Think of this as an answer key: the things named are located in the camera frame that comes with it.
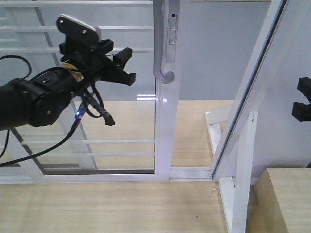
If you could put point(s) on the plywood base platform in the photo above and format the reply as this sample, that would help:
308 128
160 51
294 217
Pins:
151 207

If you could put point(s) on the white door frame post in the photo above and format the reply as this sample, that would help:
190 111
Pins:
281 55

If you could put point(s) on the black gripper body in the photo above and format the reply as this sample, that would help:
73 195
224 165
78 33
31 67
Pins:
85 64

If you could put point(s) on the white grey wrist camera mount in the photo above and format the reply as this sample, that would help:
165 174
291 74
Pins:
77 30

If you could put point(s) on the white sliding glass door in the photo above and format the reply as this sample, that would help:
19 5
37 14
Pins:
166 101

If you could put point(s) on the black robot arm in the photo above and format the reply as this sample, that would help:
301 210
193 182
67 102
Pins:
40 100

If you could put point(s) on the light wooden box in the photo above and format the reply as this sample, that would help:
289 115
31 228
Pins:
286 202

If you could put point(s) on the white bottom door track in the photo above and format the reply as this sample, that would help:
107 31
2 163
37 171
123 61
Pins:
190 174

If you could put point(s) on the grey curved door handle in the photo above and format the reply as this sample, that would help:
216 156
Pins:
169 76

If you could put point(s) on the white triangular support bracket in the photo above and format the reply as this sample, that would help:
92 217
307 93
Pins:
235 189

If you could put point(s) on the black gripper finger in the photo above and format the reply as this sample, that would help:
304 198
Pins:
302 112
119 76
122 57

